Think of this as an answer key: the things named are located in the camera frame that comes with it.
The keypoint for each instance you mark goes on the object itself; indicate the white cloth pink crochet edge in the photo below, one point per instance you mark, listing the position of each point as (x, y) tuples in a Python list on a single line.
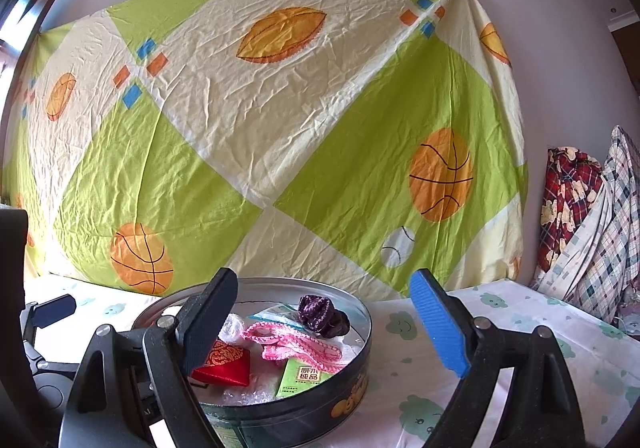
[(310, 350)]

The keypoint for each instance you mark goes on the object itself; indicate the clear bubble wrap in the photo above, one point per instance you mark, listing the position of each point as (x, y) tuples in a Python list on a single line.
[(245, 395)]

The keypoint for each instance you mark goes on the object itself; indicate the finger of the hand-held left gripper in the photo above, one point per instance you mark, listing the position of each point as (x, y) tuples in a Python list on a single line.
[(52, 310)]

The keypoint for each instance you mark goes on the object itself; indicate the checked cloth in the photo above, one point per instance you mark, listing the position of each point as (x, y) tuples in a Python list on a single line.
[(610, 238)]

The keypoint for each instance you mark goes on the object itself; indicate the round printed cookie tin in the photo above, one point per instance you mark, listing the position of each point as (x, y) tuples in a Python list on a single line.
[(310, 408)]

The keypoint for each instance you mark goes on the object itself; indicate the green tissue pack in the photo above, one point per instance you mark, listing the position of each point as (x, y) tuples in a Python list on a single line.
[(300, 378)]

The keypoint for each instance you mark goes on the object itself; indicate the red embroidered pouch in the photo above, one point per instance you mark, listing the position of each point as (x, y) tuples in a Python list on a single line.
[(227, 363)]

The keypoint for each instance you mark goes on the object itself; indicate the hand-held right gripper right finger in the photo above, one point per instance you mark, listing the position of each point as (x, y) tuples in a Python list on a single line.
[(440, 323)]

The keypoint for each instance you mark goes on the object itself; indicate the cloud print bed sheet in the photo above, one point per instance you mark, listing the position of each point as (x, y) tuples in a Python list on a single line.
[(605, 368)]

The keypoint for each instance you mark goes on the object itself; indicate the ball print hanging sheet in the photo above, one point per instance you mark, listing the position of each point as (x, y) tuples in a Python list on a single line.
[(300, 128)]

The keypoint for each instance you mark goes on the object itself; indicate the cotton swab pack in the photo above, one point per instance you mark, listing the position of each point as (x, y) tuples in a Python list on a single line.
[(275, 314)]

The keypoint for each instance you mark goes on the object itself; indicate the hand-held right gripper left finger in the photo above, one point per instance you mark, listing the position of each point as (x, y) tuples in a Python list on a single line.
[(210, 323)]

